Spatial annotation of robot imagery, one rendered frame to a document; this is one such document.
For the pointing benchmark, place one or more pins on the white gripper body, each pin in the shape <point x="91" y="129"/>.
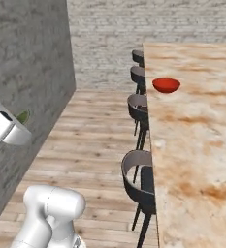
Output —
<point x="19" y="135"/>

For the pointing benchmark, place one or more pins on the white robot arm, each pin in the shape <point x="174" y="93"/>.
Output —
<point x="49" y="206"/>

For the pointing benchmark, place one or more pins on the green lemon wedge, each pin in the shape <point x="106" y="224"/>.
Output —
<point x="23" y="117"/>

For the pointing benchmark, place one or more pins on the red bowl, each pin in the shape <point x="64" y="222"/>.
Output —
<point x="166" y="84"/>

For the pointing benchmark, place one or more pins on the dark grey bar stool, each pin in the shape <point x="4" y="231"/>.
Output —
<point x="138" y="75"/>
<point x="137" y="109"/>
<point x="138" y="56"/>
<point x="140" y="190"/>

